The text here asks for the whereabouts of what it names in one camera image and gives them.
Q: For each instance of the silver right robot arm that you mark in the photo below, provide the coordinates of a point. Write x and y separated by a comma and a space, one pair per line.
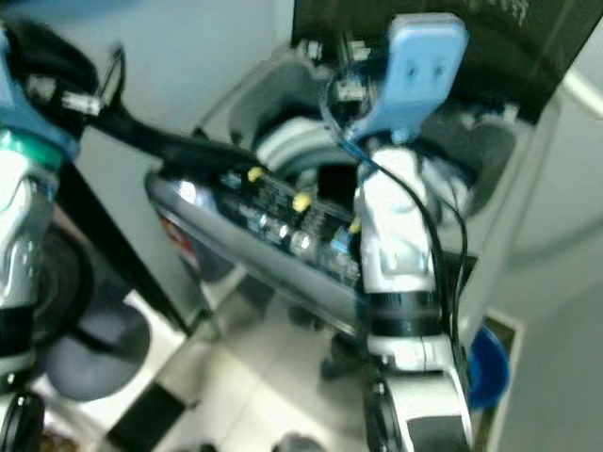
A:
386, 245

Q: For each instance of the black door frame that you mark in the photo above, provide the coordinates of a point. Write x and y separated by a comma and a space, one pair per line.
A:
122, 254

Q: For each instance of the yellow tape piece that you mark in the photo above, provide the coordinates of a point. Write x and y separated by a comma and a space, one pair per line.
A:
254, 174
355, 226
301, 201

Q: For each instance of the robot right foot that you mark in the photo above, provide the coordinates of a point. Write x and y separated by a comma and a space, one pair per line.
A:
301, 444

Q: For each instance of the black standing fan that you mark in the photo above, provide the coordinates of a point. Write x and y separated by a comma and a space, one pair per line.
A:
99, 363

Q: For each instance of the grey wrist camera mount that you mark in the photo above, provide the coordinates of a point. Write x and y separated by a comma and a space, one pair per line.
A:
14, 104
419, 66

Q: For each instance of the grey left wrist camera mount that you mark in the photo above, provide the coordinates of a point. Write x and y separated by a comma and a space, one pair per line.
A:
14, 104

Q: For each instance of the black glass washer lid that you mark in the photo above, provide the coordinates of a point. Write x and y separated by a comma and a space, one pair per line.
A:
509, 47

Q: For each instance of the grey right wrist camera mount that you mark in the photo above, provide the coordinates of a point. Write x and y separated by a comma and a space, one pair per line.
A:
419, 66

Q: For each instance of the grey top-loading washing machine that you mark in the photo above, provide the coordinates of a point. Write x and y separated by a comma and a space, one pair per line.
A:
226, 104

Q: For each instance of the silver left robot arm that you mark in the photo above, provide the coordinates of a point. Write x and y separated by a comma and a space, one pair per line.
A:
24, 245

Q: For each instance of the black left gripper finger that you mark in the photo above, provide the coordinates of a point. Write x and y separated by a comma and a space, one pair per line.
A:
170, 137
170, 151

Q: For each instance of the blue plastic basin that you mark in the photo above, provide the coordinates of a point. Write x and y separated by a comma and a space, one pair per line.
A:
490, 367

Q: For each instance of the small black floor mat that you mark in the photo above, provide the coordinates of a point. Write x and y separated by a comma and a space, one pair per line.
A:
146, 419

